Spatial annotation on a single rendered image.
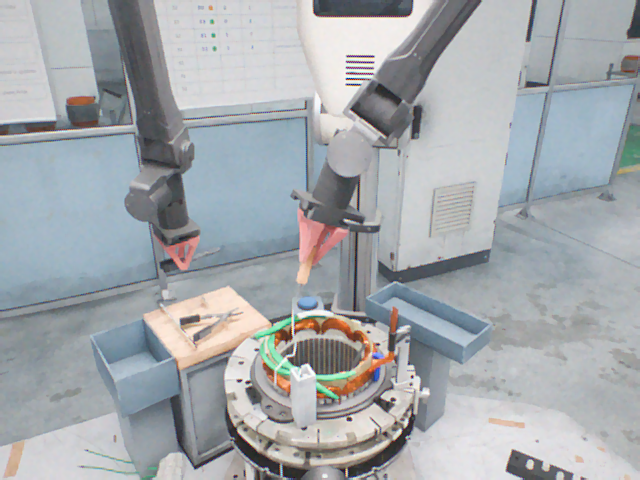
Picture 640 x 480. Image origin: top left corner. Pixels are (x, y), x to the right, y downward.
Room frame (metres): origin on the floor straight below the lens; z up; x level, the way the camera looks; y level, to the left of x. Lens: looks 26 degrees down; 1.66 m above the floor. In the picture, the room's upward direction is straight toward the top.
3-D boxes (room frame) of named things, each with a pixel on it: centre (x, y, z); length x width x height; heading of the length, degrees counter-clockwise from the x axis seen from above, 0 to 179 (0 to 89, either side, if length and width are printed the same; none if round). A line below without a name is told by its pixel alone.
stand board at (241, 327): (0.88, 0.24, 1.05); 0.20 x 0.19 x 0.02; 127
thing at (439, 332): (0.91, -0.22, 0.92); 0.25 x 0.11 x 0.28; 45
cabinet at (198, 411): (0.88, 0.24, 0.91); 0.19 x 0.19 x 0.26; 37
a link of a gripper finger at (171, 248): (0.90, 0.29, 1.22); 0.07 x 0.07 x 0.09; 36
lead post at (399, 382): (0.64, -0.12, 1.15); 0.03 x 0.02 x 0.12; 110
